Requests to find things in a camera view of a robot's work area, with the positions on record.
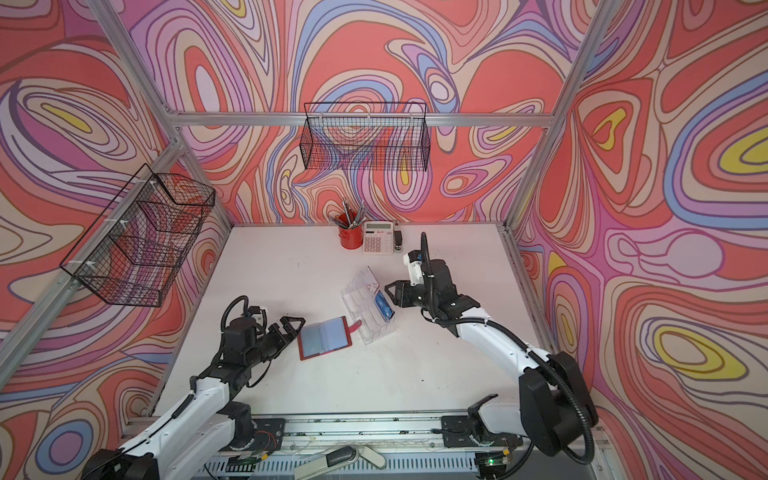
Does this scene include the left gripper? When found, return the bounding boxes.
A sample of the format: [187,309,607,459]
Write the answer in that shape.
[243,316,306,370]

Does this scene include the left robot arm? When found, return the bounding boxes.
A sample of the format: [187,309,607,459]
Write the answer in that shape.
[81,295,306,479]

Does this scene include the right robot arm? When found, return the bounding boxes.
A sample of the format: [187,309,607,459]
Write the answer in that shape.
[385,236,599,465]

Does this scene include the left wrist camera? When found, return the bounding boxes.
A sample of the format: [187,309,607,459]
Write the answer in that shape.
[229,306,268,336]

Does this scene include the grey handheld device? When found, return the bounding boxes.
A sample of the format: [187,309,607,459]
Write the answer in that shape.
[293,445,386,480]

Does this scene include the back wire basket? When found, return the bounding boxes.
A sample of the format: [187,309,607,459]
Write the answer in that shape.
[299,100,431,171]

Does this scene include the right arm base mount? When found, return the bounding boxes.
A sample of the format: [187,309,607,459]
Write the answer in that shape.
[432,414,523,450]

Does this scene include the white pink calculator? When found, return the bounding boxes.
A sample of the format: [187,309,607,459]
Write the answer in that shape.
[362,221,394,255]

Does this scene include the left wire basket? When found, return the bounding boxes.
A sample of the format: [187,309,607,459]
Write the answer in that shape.
[59,164,216,307]

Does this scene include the red pen cup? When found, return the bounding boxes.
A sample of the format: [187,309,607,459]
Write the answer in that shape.
[336,213,364,250]

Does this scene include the red leather card holder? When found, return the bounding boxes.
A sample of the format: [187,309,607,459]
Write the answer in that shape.
[298,316,361,361]

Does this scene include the black stapler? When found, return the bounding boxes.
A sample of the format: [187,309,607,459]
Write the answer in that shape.
[393,223,403,252]

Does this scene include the white VIP card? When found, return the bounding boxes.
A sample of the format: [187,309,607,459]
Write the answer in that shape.
[358,267,380,296]

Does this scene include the wire basket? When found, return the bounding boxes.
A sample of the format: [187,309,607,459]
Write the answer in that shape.
[299,100,431,171]
[59,164,216,307]

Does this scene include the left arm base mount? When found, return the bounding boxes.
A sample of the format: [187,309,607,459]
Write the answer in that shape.
[220,417,286,454]

